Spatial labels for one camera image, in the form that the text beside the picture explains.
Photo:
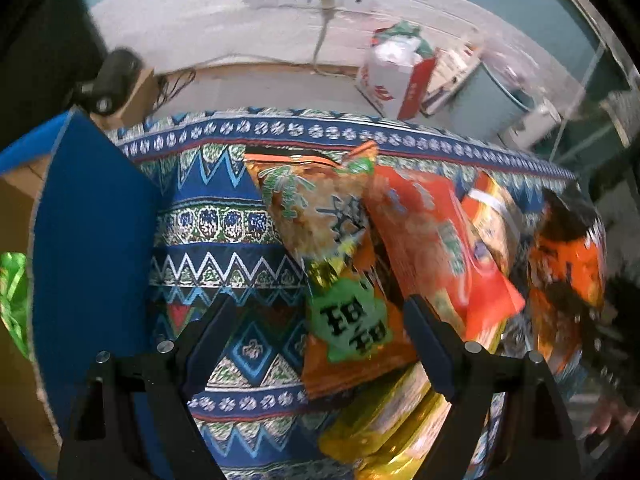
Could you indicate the small cardboard box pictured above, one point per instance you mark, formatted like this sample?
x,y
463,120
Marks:
x,y
137,97

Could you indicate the green snack packet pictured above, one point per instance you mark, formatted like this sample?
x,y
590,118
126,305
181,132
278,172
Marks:
x,y
12,290

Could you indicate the red white carton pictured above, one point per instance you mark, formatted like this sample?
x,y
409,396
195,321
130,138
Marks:
x,y
387,85

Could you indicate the patterned woven tablecloth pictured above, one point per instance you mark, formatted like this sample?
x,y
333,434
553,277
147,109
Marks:
x,y
225,260

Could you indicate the red-orange snack bag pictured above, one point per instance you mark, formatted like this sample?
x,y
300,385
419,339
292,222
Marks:
x,y
425,240

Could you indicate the black webcam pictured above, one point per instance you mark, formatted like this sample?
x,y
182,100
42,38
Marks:
x,y
112,77

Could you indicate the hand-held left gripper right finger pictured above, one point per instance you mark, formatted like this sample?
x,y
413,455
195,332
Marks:
x,y
425,340

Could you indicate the long gold snack packet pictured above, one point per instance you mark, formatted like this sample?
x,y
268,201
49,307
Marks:
x,y
380,425

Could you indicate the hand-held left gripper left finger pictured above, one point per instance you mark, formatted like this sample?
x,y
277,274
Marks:
x,y
215,335

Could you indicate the orange black snack bag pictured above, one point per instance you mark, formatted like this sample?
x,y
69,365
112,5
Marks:
x,y
565,270

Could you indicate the white device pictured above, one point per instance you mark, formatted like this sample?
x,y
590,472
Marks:
x,y
532,122

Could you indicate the orange snack bag green label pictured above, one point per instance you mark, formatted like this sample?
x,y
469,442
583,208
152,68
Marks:
x,y
320,210

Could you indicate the person's right hand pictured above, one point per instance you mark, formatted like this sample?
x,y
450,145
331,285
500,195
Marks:
x,y
607,417

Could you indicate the green white plastic bag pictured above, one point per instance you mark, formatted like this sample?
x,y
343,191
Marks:
x,y
400,47

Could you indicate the white flat boxes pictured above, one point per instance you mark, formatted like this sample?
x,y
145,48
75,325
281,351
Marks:
x,y
450,80

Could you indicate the orange snack packet white stripe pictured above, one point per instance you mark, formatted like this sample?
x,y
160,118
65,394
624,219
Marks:
x,y
492,215

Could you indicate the blue storage box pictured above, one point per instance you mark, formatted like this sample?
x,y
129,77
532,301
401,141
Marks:
x,y
90,240

